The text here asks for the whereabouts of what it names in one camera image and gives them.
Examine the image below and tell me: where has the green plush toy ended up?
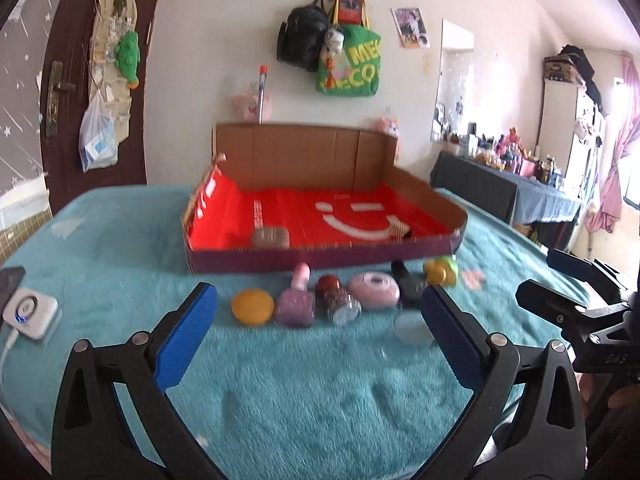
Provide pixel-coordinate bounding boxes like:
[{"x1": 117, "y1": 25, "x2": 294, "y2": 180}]
[{"x1": 114, "y1": 31, "x2": 141, "y2": 90}]

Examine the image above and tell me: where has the white wardrobe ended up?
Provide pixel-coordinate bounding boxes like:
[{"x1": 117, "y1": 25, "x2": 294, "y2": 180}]
[{"x1": 537, "y1": 77, "x2": 608, "y2": 201}]

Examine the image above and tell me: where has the orange round soap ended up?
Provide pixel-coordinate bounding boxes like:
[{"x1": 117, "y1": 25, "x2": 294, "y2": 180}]
[{"x1": 231, "y1": 288, "x2": 275, "y2": 326}]

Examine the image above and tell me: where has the beige hanging organizer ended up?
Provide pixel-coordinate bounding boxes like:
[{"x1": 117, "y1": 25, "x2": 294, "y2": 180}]
[{"x1": 89, "y1": 0, "x2": 138, "y2": 146}]

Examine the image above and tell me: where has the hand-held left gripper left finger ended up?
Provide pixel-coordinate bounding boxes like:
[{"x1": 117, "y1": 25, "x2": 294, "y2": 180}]
[{"x1": 51, "y1": 282, "x2": 221, "y2": 480}]

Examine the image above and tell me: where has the red and yellow bag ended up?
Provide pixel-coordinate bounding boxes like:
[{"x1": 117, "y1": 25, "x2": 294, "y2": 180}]
[{"x1": 332, "y1": 0, "x2": 371, "y2": 28}]

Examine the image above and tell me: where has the pink curtain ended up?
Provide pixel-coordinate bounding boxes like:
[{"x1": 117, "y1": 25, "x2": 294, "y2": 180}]
[{"x1": 585, "y1": 57, "x2": 640, "y2": 233}]

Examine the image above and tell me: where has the pink round compact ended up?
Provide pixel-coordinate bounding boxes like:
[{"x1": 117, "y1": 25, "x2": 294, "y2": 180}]
[{"x1": 347, "y1": 271, "x2": 401, "y2": 311}]

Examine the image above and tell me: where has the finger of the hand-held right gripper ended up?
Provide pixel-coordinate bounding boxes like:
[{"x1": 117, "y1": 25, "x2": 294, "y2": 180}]
[
  {"x1": 516, "y1": 280, "x2": 631, "y2": 333},
  {"x1": 546, "y1": 248, "x2": 626, "y2": 293}
]

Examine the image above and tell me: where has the clear plastic bag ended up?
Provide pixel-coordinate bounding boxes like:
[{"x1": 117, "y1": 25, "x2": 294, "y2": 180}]
[{"x1": 79, "y1": 91, "x2": 120, "y2": 173}]

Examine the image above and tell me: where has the patterned storage box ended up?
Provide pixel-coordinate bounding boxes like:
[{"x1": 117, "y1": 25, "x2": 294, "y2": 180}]
[{"x1": 544, "y1": 55, "x2": 583, "y2": 83}]

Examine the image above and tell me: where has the pink plush toy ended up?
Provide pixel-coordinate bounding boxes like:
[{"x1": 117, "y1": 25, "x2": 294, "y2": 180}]
[
  {"x1": 375, "y1": 116, "x2": 402, "y2": 163},
  {"x1": 232, "y1": 92, "x2": 273, "y2": 123}
]

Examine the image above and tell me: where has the red-capped glitter bottle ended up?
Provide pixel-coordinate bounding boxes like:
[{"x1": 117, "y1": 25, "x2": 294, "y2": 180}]
[{"x1": 315, "y1": 275, "x2": 362, "y2": 327}]

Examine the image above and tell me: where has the brown door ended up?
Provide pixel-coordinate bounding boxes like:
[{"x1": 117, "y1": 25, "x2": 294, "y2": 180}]
[{"x1": 42, "y1": 0, "x2": 173, "y2": 213}]

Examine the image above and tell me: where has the white plush keychain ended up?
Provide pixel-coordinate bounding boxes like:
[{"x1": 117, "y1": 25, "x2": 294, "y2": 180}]
[{"x1": 324, "y1": 27, "x2": 346, "y2": 58}]

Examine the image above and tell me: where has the black phone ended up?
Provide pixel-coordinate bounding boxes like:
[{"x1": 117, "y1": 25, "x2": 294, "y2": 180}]
[{"x1": 0, "y1": 266, "x2": 26, "y2": 311}]

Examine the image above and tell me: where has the person's dark clothing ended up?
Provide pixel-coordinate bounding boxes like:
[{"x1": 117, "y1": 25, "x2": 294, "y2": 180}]
[{"x1": 585, "y1": 400, "x2": 640, "y2": 480}]

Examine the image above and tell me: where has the black backpack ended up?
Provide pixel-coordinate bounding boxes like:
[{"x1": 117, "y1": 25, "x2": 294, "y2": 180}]
[{"x1": 276, "y1": 0, "x2": 331, "y2": 72}]

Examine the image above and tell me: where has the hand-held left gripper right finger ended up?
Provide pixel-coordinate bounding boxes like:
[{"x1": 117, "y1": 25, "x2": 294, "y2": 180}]
[{"x1": 421, "y1": 284, "x2": 587, "y2": 480}]

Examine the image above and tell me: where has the orange-tipped grey tube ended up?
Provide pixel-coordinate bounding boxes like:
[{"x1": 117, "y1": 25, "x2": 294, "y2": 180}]
[{"x1": 256, "y1": 65, "x2": 269, "y2": 124}]

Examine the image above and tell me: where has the black clothes pile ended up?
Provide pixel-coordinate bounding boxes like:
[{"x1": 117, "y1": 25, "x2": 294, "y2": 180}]
[{"x1": 560, "y1": 45, "x2": 608, "y2": 116}]

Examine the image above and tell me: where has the green and yellow toy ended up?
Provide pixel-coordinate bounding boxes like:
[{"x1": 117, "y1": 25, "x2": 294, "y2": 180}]
[{"x1": 436, "y1": 256, "x2": 460, "y2": 286}]

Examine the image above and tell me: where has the black bottle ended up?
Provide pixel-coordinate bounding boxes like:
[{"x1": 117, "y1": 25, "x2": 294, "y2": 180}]
[{"x1": 390, "y1": 259, "x2": 428, "y2": 306}]

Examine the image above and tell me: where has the wall mirror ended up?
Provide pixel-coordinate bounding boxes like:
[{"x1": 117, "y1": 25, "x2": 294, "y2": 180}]
[{"x1": 431, "y1": 19, "x2": 475, "y2": 143}]

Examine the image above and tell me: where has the purple nail polish bottle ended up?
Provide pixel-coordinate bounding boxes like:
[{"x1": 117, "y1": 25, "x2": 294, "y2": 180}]
[{"x1": 274, "y1": 262, "x2": 317, "y2": 328}]

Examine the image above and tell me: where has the grey earbud case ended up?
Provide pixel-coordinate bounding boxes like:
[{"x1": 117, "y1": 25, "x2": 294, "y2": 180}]
[{"x1": 250, "y1": 226, "x2": 291, "y2": 249}]

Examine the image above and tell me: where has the white charger cable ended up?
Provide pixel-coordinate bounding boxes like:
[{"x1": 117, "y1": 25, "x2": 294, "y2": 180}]
[{"x1": 0, "y1": 330, "x2": 21, "y2": 416}]

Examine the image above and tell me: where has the white charger device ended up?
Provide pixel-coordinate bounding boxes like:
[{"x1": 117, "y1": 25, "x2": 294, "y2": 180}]
[{"x1": 2, "y1": 286, "x2": 60, "y2": 342}]

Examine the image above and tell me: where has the clear round container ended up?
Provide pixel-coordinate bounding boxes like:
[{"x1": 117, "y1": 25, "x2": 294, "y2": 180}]
[{"x1": 392, "y1": 312, "x2": 435, "y2": 346}]

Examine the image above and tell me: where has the person's right hand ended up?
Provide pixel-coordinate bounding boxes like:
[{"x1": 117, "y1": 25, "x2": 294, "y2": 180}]
[{"x1": 580, "y1": 374, "x2": 631, "y2": 408}]

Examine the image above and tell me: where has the photo wall poster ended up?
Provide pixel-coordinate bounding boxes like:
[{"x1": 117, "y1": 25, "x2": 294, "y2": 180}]
[{"x1": 391, "y1": 7, "x2": 431, "y2": 49}]

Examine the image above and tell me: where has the cardboard box with red lining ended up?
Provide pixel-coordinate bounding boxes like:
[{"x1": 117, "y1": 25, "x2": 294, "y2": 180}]
[{"x1": 181, "y1": 122, "x2": 468, "y2": 275}]

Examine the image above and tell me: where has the table with dark blue cloth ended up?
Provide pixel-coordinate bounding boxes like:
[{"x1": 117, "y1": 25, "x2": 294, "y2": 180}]
[{"x1": 430, "y1": 151, "x2": 583, "y2": 226}]

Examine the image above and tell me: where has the green tote bag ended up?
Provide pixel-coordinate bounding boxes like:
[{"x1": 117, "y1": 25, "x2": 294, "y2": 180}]
[{"x1": 315, "y1": 25, "x2": 383, "y2": 97}]

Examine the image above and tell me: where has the brass door handle plate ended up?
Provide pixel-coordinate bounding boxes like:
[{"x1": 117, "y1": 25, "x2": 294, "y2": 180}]
[{"x1": 46, "y1": 61, "x2": 76, "y2": 138}]

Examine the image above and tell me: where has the row of bottles and toiletries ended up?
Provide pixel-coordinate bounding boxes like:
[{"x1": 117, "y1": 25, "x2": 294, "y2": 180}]
[{"x1": 447, "y1": 121, "x2": 568, "y2": 186}]

